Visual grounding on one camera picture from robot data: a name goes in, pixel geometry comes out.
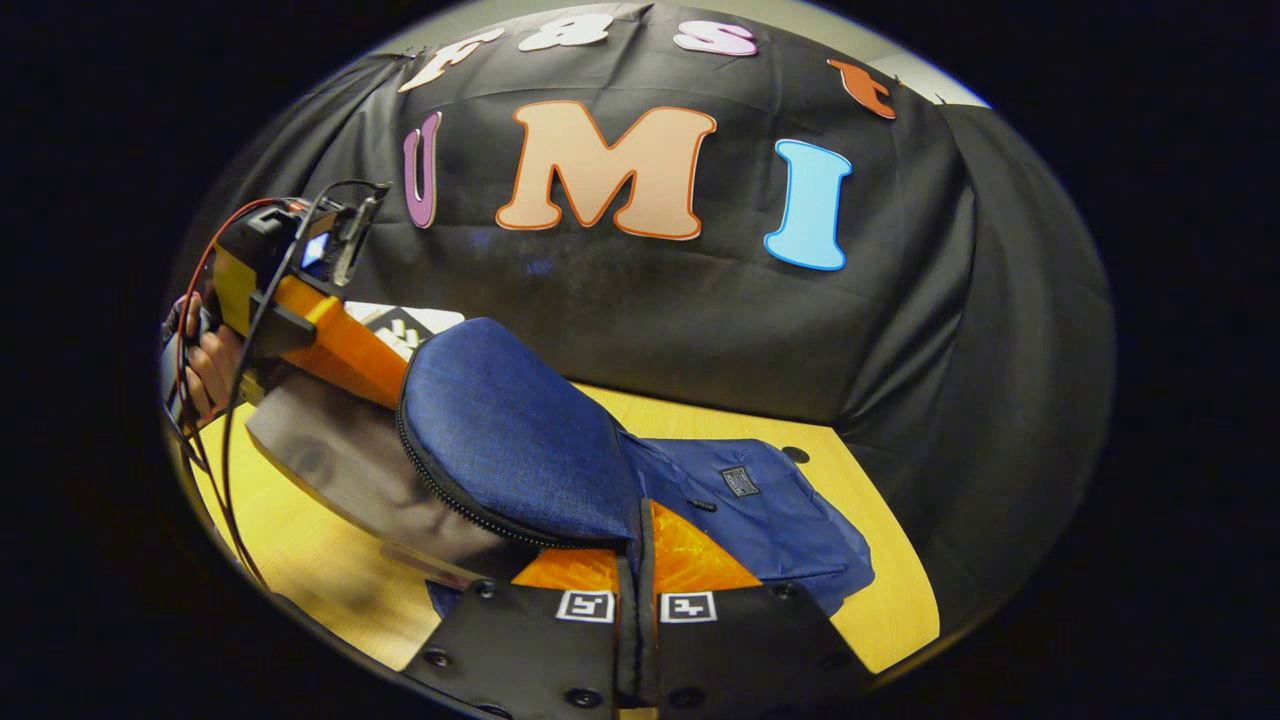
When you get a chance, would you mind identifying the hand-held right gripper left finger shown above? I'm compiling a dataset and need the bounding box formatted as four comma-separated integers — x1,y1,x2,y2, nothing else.
400,548,641,716

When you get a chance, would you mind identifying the dark portrait cover book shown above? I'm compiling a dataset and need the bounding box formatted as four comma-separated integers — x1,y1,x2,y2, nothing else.
245,303,561,586

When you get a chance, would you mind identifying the black cable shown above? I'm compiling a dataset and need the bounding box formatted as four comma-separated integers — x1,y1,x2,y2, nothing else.
220,180,393,561

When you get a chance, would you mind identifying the red cable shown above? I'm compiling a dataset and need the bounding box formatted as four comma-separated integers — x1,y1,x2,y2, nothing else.
175,197,291,591

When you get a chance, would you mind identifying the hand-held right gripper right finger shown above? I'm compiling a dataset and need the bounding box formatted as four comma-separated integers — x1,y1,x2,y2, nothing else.
640,500,876,716

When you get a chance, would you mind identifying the black backdrop cloth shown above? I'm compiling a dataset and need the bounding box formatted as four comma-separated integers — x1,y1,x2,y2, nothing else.
165,0,1116,641

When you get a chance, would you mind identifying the blue schoolbag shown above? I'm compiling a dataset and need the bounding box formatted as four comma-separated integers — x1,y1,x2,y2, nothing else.
397,318,876,616

